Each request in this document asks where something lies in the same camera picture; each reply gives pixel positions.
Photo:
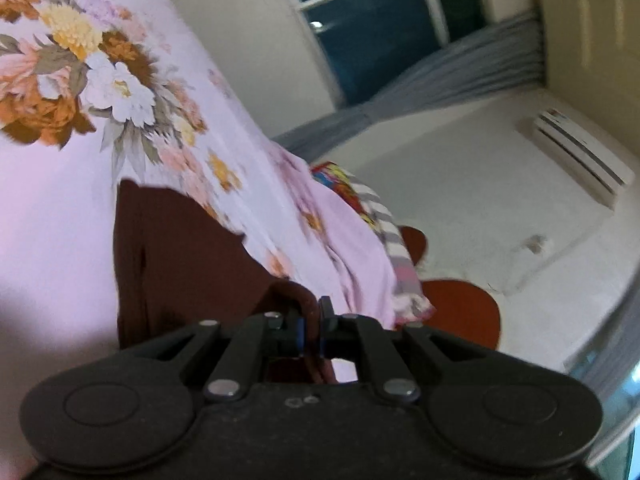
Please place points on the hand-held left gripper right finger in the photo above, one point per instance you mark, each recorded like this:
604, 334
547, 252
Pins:
324, 332

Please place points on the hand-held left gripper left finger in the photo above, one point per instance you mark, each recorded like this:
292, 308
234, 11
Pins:
299, 332

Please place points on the brown long-sleeve shirt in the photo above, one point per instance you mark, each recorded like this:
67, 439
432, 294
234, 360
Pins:
190, 270

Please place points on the plain pink blanket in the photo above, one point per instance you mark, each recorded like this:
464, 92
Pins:
350, 240

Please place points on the striped pillow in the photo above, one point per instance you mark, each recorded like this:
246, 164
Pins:
395, 250

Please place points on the red wooden headboard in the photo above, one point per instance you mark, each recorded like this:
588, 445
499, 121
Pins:
460, 310

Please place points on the pink floral bed sheet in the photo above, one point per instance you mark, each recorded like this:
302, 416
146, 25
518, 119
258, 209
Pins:
75, 160

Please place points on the grey curtain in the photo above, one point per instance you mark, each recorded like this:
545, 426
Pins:
610, 340
450, 75

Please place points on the white air conditioner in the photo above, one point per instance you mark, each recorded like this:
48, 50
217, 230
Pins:
575, 155

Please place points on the white wall socket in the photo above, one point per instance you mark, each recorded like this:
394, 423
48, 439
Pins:
535, 245

